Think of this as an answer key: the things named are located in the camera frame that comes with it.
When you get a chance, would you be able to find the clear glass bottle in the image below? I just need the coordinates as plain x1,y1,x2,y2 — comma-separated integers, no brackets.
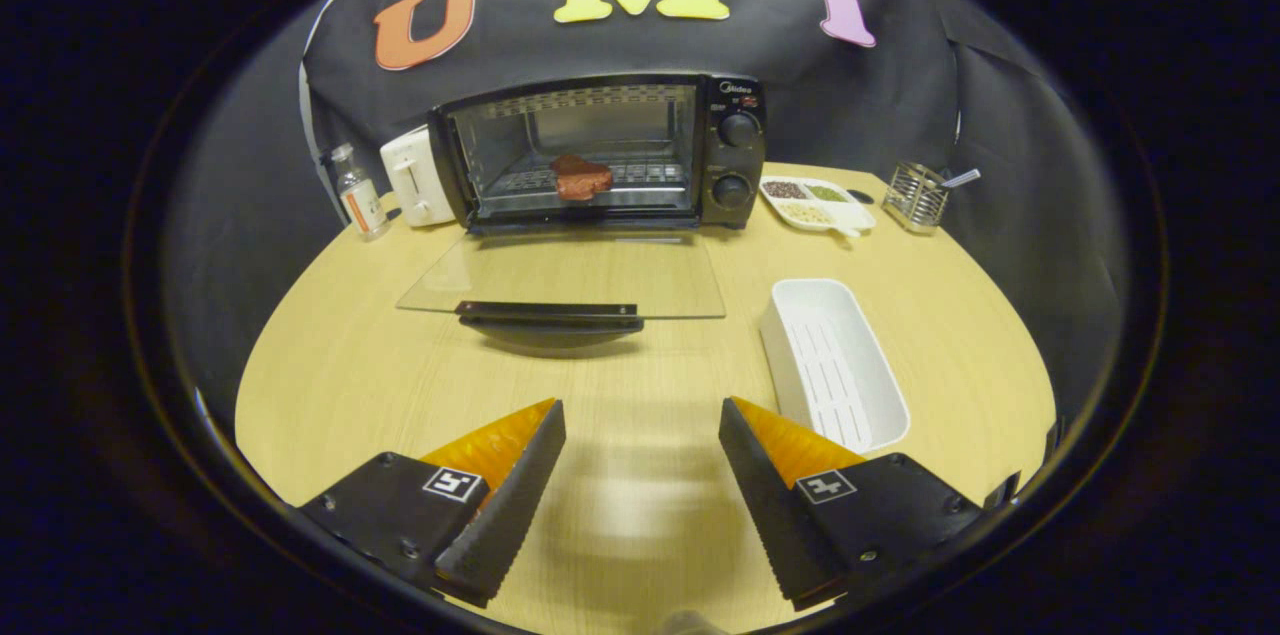
330,142,391,241

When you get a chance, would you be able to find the white plastic tray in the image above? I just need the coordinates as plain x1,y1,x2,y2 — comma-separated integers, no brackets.
759,278,912,457

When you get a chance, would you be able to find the black toaster oven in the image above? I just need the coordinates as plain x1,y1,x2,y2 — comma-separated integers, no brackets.
397,72,769,351

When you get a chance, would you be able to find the white pop-up toaster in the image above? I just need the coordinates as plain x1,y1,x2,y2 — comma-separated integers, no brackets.
380,125,458,228

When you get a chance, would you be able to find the metal wire utensil holder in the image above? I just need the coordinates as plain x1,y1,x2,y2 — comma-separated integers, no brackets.
882,161,951,235

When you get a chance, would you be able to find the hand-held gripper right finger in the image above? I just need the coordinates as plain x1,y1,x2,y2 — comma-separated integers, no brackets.
718,396,986,613

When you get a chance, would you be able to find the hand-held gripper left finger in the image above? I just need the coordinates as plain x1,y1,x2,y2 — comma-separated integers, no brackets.
297,398,567,609

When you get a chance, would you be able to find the brown meat piece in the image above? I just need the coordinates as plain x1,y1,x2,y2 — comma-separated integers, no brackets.
550,154,614,202

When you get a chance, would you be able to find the white divided grain dish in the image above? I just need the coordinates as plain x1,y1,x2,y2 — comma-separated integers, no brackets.
758,175,877,238

